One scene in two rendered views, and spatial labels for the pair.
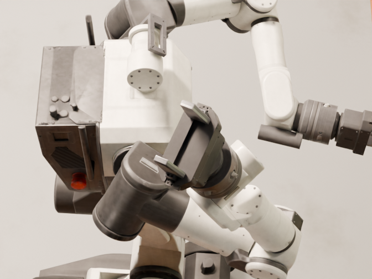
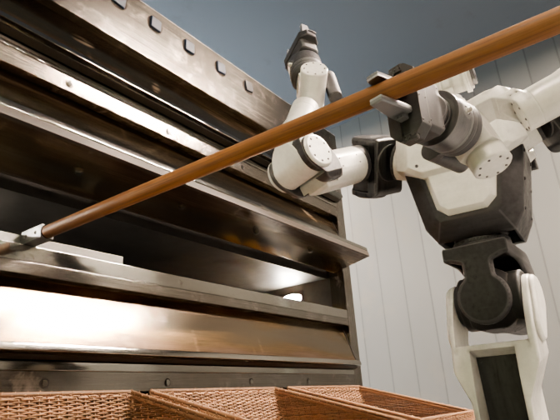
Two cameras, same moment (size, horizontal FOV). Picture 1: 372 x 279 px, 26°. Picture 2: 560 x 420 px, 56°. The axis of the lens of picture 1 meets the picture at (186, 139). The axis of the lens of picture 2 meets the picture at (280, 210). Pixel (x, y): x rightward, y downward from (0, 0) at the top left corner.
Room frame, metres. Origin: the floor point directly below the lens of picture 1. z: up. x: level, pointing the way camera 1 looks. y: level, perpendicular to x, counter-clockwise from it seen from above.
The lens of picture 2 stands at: (1.17, -1.05, 0.80)
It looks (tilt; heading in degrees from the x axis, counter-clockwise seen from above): 20 degrees up; 122
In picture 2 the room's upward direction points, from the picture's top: 4 degrees counter-clockwise
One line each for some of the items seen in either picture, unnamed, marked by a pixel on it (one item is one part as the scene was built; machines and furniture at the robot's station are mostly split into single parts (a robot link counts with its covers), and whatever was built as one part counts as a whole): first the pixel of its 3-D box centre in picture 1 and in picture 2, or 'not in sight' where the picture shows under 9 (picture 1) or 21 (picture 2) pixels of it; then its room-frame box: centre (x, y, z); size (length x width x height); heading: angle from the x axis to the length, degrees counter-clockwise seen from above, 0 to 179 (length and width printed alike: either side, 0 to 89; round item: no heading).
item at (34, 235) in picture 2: not in sight; (37, 236); (0.09, -0.37, 1.20); 0.09 x 0.04 x 0.03; 176
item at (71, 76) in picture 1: (119, 122); (470, 176); (0.97, 0.14, 1.26); 0.34 x 0.30 x 0.36; 1
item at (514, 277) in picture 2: not in sight; (493, 302); (0.97, 0.10, 0.97); 0.14 x 0.13 x 0.12; 176
